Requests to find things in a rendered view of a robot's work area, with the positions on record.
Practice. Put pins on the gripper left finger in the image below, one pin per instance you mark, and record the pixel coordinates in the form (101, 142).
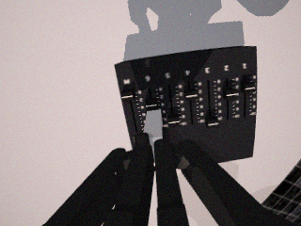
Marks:
(89, 203)

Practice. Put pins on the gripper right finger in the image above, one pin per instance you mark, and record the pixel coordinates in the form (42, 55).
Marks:
(225, 199)

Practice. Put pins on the black lighting desk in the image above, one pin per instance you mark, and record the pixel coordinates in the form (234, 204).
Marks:
(190, 89)

